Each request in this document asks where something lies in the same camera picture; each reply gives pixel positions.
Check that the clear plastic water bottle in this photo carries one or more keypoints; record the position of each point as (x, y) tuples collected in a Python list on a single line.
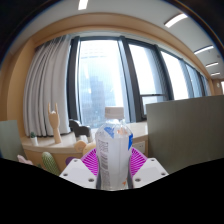
[(114, 156)]

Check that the small pink figure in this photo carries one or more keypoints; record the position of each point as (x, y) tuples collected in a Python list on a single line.
[(24, 160)]

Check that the black horse figure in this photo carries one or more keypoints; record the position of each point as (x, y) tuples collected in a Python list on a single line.
[(80, 128)]

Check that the white wall outlet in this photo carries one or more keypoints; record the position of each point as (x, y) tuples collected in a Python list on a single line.
[(139, 147)]

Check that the grey-green desk partition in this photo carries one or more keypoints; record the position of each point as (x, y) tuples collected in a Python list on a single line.
[(186, 133), (9, 140)]

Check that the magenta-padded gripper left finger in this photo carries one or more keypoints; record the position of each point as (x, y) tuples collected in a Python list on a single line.
[(78, 173)]

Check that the small potted plant white pot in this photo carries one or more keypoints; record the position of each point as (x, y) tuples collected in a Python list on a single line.
[(33, 140)]

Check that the ceiling lights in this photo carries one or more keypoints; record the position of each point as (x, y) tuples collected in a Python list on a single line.
[(175, 20)]

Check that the dark-framed window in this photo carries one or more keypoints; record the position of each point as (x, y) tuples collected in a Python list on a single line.
[(100, 80)]

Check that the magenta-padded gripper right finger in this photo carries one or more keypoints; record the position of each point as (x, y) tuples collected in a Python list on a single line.
[(150, 171)]

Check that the wooden hand figure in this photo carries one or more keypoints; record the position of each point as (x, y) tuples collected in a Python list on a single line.
[(55, 125)]

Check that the green cactus plush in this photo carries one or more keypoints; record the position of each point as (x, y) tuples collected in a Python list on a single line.
[(50, 162)]

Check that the grey pleated curtain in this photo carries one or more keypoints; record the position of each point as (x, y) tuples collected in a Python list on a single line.
[(46, 90)]

